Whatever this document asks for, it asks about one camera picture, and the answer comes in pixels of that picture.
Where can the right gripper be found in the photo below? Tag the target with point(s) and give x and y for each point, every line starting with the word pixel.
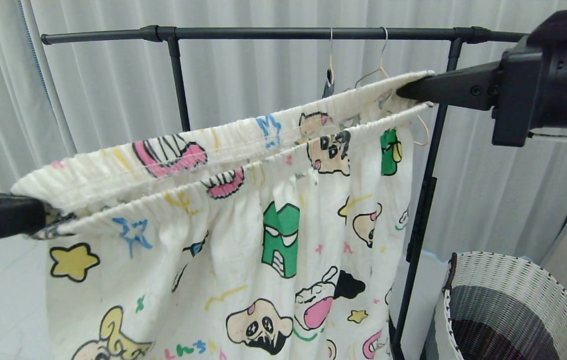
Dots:
pixel 558 90

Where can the pink clothes hanger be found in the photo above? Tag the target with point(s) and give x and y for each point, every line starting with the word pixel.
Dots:
pixel 371 75
pixel 331 62

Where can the dark grey shirt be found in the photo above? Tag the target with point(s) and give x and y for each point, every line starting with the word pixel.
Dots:
pixel 327 90

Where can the cream printed garment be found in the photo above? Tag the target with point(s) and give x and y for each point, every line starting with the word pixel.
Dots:
pixel 213 260

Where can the white laundry basket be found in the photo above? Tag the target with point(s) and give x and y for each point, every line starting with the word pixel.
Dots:
pixel 513 280

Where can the black clothes rack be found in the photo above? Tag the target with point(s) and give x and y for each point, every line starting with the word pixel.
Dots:
pixel 263 33

